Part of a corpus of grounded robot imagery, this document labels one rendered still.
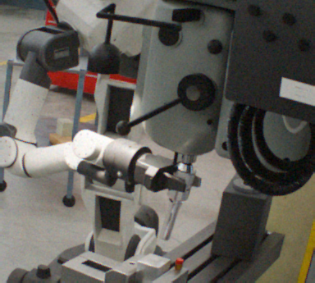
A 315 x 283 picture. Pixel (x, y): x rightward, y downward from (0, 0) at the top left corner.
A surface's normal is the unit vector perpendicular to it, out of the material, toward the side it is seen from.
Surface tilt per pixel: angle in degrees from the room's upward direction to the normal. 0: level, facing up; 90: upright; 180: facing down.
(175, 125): 109
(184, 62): 90
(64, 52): 87
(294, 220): 90
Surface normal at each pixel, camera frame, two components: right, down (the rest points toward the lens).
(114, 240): 0.00, -0.75
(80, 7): -0.16, -0.33
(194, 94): -0.45, 0.18
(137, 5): 0.37, 0.22
